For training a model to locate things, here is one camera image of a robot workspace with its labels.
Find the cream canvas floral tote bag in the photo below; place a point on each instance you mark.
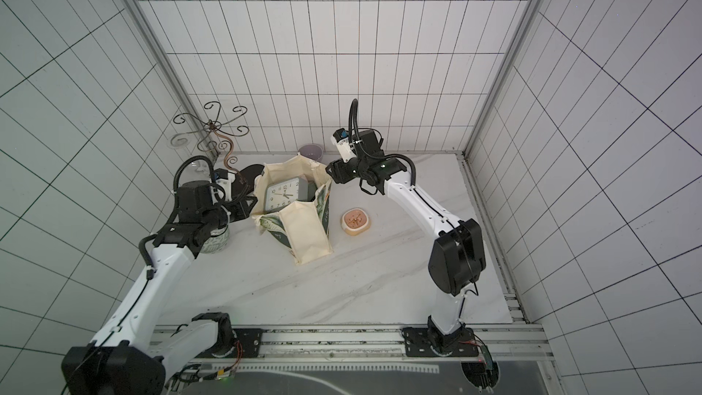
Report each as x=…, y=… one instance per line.
x=302, y=227

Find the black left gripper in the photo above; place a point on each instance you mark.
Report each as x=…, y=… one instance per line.
x=240, y=202

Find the purple ceramic bowl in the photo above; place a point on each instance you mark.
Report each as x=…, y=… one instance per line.
x=312, y=151

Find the green patterned coaster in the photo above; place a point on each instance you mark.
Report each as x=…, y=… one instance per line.
x=217, y=241

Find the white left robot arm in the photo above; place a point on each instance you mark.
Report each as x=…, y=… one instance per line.
x=119, y=359

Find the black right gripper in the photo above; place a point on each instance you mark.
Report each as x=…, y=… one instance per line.
x=340, y=171

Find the metal jewelry tree stand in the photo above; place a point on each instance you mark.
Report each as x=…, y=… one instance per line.
x=217, y=145

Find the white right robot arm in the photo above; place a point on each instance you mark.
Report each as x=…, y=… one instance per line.
x=457, y=258

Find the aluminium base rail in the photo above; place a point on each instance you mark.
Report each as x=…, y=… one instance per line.
x=319, y=347

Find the green rectangular alarm clock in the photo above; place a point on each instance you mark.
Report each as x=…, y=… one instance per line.
x=308, y=189

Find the orange rounded alarm clock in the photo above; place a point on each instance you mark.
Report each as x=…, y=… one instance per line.
x=354, y=222

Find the grey square alarm clock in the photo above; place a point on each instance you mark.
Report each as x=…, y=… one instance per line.
x=282, y=194

